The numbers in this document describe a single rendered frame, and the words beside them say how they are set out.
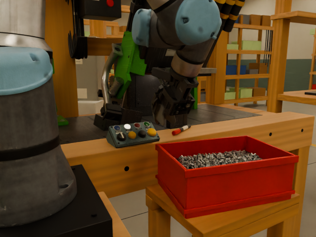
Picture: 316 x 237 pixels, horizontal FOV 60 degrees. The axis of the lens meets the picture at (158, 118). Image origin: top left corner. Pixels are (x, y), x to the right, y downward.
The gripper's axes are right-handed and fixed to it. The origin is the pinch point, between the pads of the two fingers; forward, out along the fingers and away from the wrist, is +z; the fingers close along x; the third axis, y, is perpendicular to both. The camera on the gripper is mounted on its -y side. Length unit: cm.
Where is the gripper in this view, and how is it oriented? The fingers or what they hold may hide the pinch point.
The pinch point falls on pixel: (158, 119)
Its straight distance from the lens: 84.4
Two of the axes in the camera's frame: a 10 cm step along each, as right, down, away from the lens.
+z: -2.9, 7.0, 6.5
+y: 4.2, 7.0, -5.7
